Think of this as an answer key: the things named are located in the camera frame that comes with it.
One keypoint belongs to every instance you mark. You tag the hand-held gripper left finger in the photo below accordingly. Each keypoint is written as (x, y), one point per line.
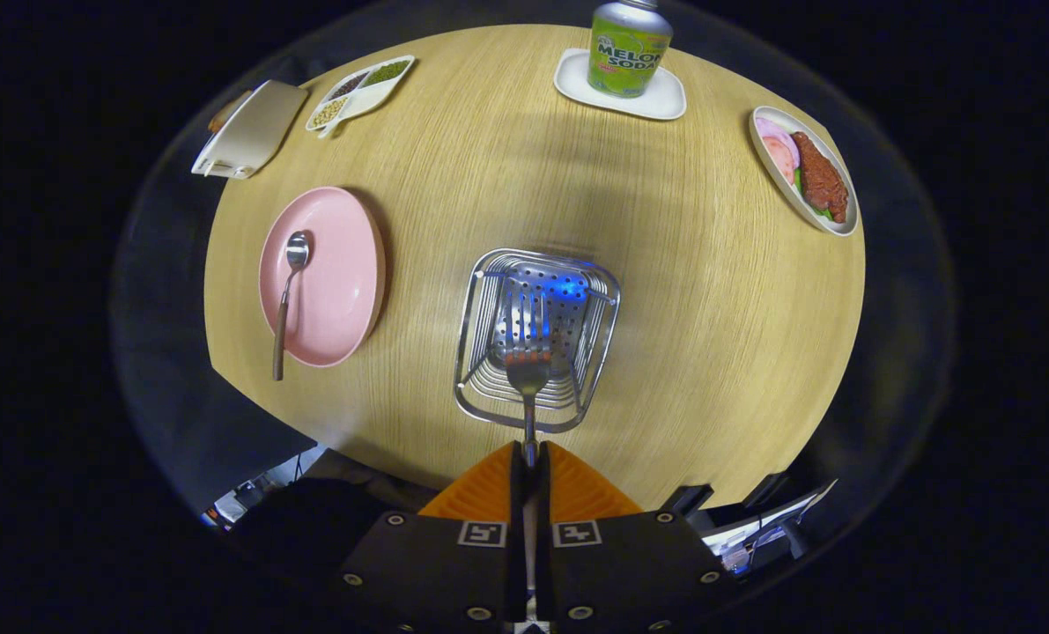
(516, 493)

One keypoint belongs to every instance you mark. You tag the green soda bottle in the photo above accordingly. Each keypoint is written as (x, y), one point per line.
(625, 57)

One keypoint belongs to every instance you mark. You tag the white divided dish with beans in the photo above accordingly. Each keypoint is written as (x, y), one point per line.
(365, 92)

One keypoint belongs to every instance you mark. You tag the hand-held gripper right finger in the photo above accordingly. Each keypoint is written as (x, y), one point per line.
(542, 502)

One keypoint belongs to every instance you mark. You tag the pink plate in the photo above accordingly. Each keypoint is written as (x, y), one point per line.
(335, 273)

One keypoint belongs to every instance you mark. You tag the white plate with meat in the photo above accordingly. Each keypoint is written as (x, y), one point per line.
(819, 180)

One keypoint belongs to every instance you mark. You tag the white toaster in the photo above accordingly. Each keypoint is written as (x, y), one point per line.
(255, 128)

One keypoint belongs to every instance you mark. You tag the white square coaster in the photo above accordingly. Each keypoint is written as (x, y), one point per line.
(656, 104)

